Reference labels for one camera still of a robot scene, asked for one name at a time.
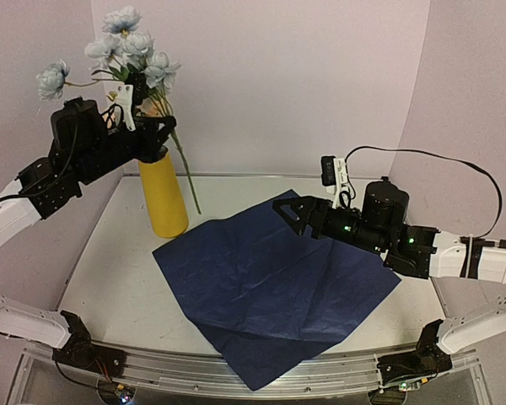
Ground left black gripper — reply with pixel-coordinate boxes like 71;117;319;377
77;114;177;185

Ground artificial flower bunch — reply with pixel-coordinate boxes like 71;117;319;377
136;97;165;118

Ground blue wrapping paper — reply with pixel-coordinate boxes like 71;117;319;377
153;200;400;391

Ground blue hydrangea stem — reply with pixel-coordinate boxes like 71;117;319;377
35;5;202;214

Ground yellow plastic vase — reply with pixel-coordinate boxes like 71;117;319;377
138;154;189;239

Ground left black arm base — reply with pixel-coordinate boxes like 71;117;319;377
52;310;127;377

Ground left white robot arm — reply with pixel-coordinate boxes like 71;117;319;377
0;98;176;369

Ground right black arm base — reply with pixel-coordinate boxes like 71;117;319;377
376;320;453;387

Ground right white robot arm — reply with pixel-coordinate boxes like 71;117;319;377
273;179;506;356

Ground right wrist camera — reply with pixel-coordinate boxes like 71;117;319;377
320;155;356;208

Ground right black camera cable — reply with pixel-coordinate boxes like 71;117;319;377
344;145;503;240

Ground aluminium front rail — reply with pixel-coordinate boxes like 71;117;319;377
11;324;489;404

